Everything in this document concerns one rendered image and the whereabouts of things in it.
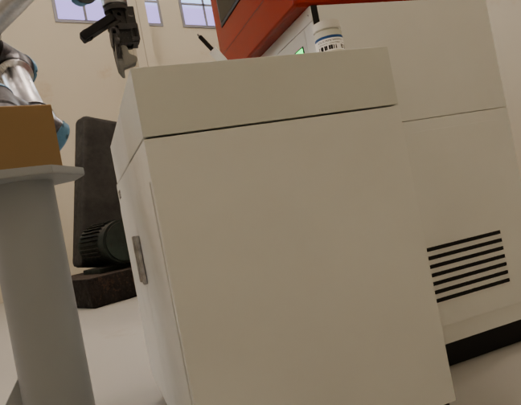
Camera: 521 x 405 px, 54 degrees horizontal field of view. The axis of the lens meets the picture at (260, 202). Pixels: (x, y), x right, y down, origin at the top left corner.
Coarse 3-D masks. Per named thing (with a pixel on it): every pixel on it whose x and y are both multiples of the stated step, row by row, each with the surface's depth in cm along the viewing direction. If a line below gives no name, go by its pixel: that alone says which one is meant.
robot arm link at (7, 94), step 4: (0, 84) 135; (0, 88) 134; (4, 88) 135; (8, 88) 138; (0, 92) 131; (4, 92) 133; (8, 92) 134; (12, 92) 140; (0, 96) 130; (4, 96) 130; (8, 96) 132; (12, 96) 134; (16, 96) 137; (8, 100) 130; (12, 100) 131; (16, 100) 135; (20, 100) 136; (24, 100) 139; (20, 104) 135; (24, 104) 137; (28, 104) 138
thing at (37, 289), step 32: (0, 192) 117; (32, 192) 119; (0, 224) 117; (32, 224) 118; (0, 256) 118; (32, 256) 118; (64, 256) 125; (32, 288) 117; (64, 288) 122; (32, 320) 117; (64, 320) 121; (32, 352) 117; (64, 352) 119; (32, 384) 117; (64, 384) 118
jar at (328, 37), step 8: (320, 24) 126; (328, 24) 125; (336, 24) 126; (320, 32) 126; (328, 32) 125; (336, 32) 125; (320, 40) 126; (328, 40) 125; (336, 40) 125; (320, 48) 126; (328, 48) 125; (336, 48) 125; (344, 48) 127
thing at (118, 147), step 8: (120, 120) 139; (120, 128) 143; (120, 136) 147; (112, 144) 178; (120, 144) 151; (112, 152) 184; (120, 152) 155; (120, 160) 160; (128, 160) 138; (120, 168) 165; (120, 176) 171
